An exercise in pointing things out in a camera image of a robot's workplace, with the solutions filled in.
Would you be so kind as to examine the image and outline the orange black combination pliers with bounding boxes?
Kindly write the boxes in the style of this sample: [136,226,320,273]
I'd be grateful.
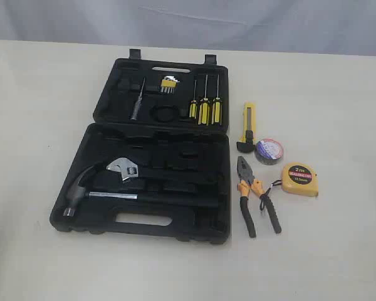
[236,156,282,238]

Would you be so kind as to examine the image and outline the small yellow black screwdriver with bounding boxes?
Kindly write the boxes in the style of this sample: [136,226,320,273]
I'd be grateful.
[189,80,197,119]

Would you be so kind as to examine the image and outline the yellow utility knife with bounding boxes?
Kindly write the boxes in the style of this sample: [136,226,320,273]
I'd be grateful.
[236,102,256,154]

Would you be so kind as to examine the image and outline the black plastic tool case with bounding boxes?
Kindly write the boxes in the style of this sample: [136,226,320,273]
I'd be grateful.
[50,49,231,245]

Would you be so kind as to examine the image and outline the clear handle tester screwdriver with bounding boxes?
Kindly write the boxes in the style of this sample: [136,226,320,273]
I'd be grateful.
[130,78,146,120]

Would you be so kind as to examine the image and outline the middle yellow black screwdriver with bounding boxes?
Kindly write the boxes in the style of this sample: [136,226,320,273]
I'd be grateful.
[198,74,209,125]

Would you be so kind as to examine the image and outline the hex key set yellow holder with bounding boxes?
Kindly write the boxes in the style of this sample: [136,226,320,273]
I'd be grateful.
[160,75,179,94]

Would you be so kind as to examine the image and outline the right yellow black screwdriver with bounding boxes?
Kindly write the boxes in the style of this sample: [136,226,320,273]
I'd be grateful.
[211,75,222,125]

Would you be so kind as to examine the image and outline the black electrical tape roll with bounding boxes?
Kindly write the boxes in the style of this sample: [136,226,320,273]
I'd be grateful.
[254,139,284,166]

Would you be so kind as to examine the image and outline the chrome adjustable wrench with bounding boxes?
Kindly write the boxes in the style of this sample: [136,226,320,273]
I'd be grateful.
[106,157,218,184]

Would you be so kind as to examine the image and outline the yellow 2m tape measure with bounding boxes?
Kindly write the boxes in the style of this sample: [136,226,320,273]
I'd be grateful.
[266,162,318,197]

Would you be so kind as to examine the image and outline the claw hammer black handle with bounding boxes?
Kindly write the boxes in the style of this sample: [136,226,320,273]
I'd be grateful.
[63,166,219,217]

